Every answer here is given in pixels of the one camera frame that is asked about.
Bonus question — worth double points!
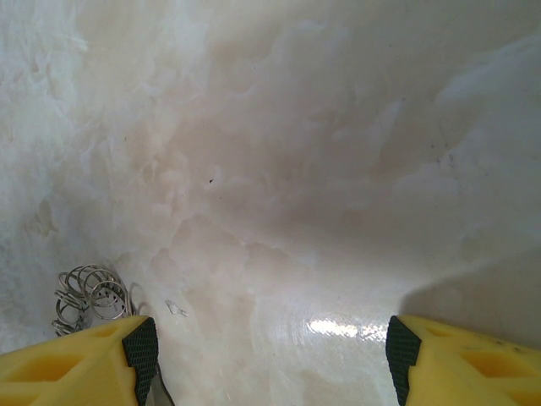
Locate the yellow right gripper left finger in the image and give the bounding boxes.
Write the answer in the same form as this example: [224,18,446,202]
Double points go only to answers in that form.
[0,315,160,406]

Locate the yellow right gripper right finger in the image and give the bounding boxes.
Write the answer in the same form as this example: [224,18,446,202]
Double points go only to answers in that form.
[386,313,541,406]

